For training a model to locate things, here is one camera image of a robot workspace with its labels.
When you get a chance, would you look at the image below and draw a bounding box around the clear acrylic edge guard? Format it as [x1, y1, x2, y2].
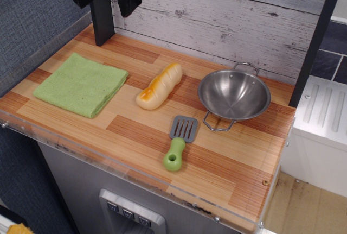
[1, 111, 265, 233]

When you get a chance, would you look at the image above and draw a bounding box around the silver dispenser panel with buttons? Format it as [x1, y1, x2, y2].
[99, 188, 166, 233]

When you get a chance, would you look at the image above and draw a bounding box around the white toy sink unit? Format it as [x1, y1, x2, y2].
[280, 76, 346, 196]

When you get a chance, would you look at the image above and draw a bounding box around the steel two-handled bowl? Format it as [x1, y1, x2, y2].
[198, 62, 271, 131]

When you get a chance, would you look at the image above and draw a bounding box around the toy bread loaf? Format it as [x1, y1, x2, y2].
[136, 63, 183, 110]

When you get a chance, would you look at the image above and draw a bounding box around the black right frame post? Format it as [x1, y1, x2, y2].
[288, 0, 338, 108]

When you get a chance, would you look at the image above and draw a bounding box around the grey spatula green handle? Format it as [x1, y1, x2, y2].
[163, 115, 198, 172]

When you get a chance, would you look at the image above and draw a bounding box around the black frame post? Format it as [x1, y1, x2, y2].
[288, 0, 338, 108]
[90, 0, 114, 46]

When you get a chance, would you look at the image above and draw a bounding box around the green folded cloth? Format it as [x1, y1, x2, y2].
[33, 53, 128, 118]

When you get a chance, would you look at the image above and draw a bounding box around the black left frame post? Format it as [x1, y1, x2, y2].
[90, 0, 114, 46]

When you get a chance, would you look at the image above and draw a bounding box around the yellow object bottom corner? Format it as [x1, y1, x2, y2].
[7, 224, 33, 234]

